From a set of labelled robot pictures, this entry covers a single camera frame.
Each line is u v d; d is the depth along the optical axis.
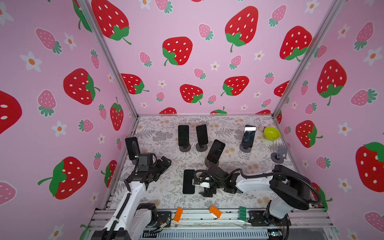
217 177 0.65
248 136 0.95
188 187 0.84
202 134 0.93
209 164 0.93
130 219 0.47
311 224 0.73
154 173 0.74
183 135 0.95
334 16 0.71
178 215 0.75
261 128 1.10
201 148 1.02
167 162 0.77
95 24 0.73
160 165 0.75
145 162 0.64
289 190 0.45
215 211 0.75
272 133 1.07
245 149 1.01
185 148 1.02
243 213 0.75
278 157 0.92
